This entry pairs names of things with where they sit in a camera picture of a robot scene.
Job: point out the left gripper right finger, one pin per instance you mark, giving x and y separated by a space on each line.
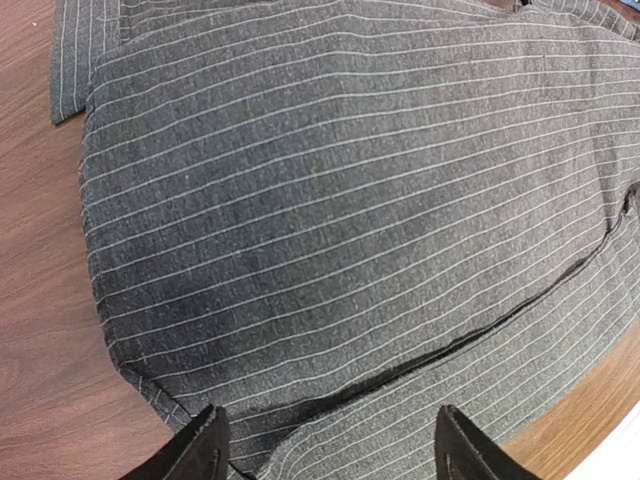
463 451

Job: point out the black striped shirt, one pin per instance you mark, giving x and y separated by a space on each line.
331 218

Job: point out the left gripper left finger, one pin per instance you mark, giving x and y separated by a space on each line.
200 450

